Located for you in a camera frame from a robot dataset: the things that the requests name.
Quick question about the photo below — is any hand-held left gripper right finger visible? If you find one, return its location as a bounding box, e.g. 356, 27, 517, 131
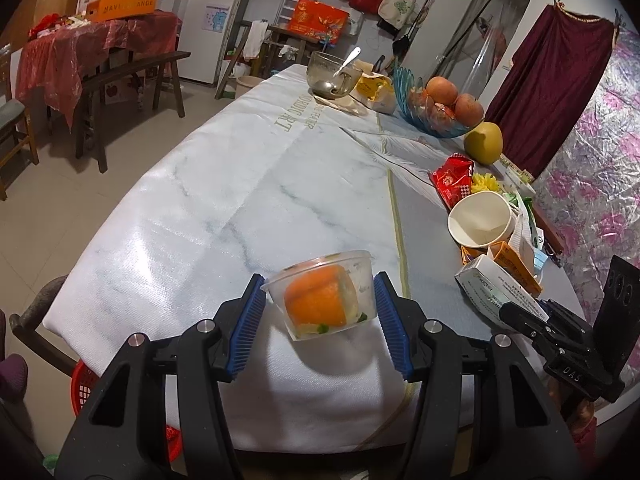
372, 271, 581, 480

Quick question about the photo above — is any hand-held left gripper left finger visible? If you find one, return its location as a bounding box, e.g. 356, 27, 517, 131
55, 274, 268, 480

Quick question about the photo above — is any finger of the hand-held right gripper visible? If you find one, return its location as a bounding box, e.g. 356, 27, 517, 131
499, 300, 551, 335

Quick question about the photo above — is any clear plastic cup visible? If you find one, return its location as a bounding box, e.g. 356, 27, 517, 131
260, 250, 376, 343

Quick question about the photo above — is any orange peel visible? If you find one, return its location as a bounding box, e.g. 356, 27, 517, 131
285, 266, 358, 328

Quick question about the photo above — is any yellow foam fruit net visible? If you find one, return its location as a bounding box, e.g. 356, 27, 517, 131
470, 172, 501, 196

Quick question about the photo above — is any red plastic basket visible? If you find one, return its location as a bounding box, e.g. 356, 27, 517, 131
70, 360, 183, 463

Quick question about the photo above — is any small orange box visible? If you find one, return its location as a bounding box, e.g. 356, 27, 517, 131
460, 241, 543, 296

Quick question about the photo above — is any white medicine box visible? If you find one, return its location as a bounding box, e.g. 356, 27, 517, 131
455, 254, 543, 333

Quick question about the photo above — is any white plastic bag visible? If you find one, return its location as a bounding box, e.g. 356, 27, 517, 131
502, 185, 546, 256

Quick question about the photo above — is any white paper cup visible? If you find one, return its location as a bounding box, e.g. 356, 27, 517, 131
447, 192, 516, 250

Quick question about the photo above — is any white marbled tablecloth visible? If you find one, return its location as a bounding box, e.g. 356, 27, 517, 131
42, 64, 591, 453

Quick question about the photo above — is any red snack packet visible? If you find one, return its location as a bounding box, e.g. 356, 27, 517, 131
430, 154, 475, 209

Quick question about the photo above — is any yellow-green pomelo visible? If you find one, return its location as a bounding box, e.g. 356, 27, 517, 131
463, 121, 504, 165

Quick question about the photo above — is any dark wooden chair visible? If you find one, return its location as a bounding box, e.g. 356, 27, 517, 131
9, 275, 83, 378

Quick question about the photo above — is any red-orange apple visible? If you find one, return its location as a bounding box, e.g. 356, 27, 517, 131
454, 93, 485, 128
425, 76, 459, 107

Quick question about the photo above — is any blue glass fruit bowl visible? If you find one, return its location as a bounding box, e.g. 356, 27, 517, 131
392, 66, 485, 139

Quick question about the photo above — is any yellow snack packet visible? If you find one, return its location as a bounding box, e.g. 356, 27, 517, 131
350, 72, 396, 113

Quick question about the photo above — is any purple slipper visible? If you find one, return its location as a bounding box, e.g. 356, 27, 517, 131
0, 353, 29, 402

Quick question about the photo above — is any maroon curtain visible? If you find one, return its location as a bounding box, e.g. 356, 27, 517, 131
485, 2, 621, 178

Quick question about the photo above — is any clear glass bowl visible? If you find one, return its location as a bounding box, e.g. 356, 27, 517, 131
306, 51, 364, 99

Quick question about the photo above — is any metal spoon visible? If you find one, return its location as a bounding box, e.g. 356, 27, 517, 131
320, 47, 362, 92

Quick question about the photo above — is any dark wooden bench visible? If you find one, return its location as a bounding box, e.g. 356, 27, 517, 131
75, 51, 192, 174

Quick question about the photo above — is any white refrigerator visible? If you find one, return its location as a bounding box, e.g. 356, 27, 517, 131
175, 0, 266, 86

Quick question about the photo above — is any white cloth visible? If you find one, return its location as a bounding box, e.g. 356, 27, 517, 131
242, 20, 273, 61

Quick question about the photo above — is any blue printed paper sheet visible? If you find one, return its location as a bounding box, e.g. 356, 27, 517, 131
202, 5, 231, 33

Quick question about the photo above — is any white tote bag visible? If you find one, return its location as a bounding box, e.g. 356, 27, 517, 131
377, 0, 418, 30

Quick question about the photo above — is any red gift box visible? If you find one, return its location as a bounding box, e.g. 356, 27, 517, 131
289, 0, 351, 43

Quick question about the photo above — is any white drawer unit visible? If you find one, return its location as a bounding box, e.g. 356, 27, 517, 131
276, 0, 305, 31

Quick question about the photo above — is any wooden chair with green cushion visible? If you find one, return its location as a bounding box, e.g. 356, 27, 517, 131
0, 42, 40, 201

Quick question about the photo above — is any red-covered table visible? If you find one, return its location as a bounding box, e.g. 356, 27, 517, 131
15, 10, 183, 133

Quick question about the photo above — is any orange cardboard box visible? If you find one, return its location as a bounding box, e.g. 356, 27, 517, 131
86, 0, 160, 23

